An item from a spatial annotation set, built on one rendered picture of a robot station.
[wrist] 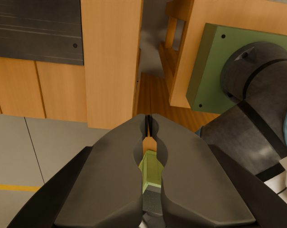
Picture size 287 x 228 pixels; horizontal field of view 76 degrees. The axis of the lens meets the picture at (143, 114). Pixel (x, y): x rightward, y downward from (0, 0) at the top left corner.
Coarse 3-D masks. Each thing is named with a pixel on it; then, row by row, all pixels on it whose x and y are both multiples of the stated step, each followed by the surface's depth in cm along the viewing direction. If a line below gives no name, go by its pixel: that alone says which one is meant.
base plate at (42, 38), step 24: (0, 0) 42; (24, 0) 41; (48, 0) 41; (72, 0) 41; (0, 24) 44; (24, 24) 44; (48, 24) 44; (72, 24) 44; (0, 48) 47; (24, 48) 47; (48, 48) 47; (72, 48) 46
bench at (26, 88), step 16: (0, 64) 51; (16, 64) 51; (32, 64) 51; (48, 64) 51; (64, 64) 51; (0, 80) 53; (16, 80) 53; (32, 80) 53; (48, 80) 53; (64, 80) 53; (80, 80) 53; (0, 96) 56; (16, 96) 56; (32, 96) 56; (48, 96) 56; (64, 96) 55; (80, 96) 55; (0, 112) 59; (16, 112) 59; (32, 112) 58; (48, 112) 58; (64, 112) 58; (80, 112) 58
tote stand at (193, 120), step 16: (144, 80) 127; (160, 80) 137; (144, 96) 103; (160, 96) 110; (144, 112) 88; (160, 112) 93; (176, 112) 98; (192, 112) 104; (192, 128) 88; (144, 144) 76
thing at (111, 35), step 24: (96, 0) 41; (120, 0) 41; (96, 24) 44; (120, 24) 43; (96, 48) 46; (120, 48) 46; (96, 72) 49; (120, 72) 49; (96, 96) 53; (120, 96) 53; (96, 120) 57; (120, 120) 57
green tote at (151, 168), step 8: (152, 152) 75; (144, 160) 75; (152, 160) 72; (144, 168) 71; (152, 168) 68; (160, 168) 70; (144, 176) 67; (152, 176) 65; (160, 176) 66; (144, 184) 63; (152, 184) 62; (160, 184) 63
